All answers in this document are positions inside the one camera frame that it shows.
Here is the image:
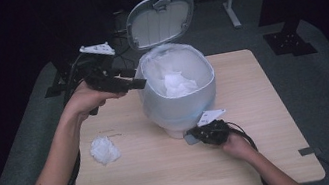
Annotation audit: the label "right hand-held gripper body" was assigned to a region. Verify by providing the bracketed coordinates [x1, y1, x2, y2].
[189, 107, 233, 150]

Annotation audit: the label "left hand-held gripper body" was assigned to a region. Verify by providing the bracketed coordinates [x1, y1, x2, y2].
[72, 38, 134, 118]

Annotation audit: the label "white and grey pedal trash can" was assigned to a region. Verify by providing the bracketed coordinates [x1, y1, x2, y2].
[120, 0, 227, 153]

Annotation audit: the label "white tissue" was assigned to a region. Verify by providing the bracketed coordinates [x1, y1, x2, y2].
[87, 132, 124, 168]
[161, 68, 200, 100]

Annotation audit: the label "person's left hand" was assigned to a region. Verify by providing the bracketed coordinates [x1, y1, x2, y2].
[62, 73, 130, 124]

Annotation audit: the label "person's right hand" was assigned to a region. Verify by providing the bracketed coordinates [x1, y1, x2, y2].
[219, 127, 259, 165]

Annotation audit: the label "black stand base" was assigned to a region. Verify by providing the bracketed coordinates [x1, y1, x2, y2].
[261, 16, 318, 62]
[39, 57, 85, 99]

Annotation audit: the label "grey tape strip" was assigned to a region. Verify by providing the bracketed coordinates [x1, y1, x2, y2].
[298, 144, 323, 157]

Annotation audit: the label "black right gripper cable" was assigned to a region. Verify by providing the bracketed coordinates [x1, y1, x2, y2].
[225, 105, 329, 185]

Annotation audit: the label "black floor cables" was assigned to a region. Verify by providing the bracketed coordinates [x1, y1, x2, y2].
[103, 8, 139, 74]

